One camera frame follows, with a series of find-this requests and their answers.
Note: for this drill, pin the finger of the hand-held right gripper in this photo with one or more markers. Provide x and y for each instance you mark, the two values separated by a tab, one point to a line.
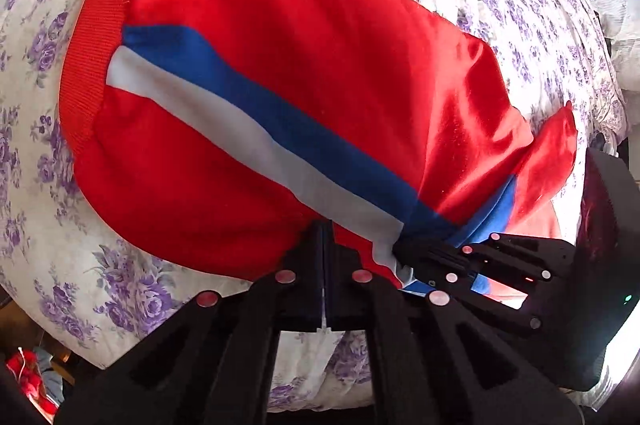
440	250
480	300

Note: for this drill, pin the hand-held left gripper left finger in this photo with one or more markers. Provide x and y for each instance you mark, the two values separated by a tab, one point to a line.
313	277

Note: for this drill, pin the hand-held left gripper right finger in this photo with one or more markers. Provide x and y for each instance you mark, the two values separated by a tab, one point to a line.
338	277

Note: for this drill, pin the red pants with striped side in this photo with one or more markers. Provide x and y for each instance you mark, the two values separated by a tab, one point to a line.
280	70

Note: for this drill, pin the red cloth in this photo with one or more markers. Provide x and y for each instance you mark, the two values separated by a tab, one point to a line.
27	372

